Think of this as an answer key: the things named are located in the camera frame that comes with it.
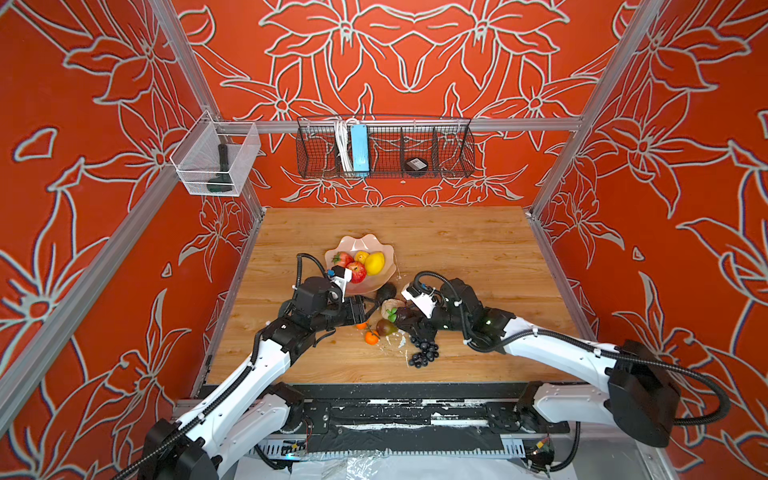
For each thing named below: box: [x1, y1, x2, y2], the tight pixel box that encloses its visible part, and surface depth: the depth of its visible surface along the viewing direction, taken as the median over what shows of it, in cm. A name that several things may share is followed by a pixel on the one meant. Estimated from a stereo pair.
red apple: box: [347, 261, 367, 284], surface depth 97 cm
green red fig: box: [376, 318, 398, 336], surface depth 87 cm
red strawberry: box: [332, 251, 355, 268], surface depth 100 cm
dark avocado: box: [376, 282, 397, 306], surface depth 94 cm
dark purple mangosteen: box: [396, 306, 418, 325], surface depth 76 cm
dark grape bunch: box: [408, 337, 439, 369], surface depth 83 cm
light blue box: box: [350, 124, 369, 172], surface depth 91 cm
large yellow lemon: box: [365, 251, 385, 276], surface depth 99 cm
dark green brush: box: [206, 143, 233, 193], surface depth 81 cm
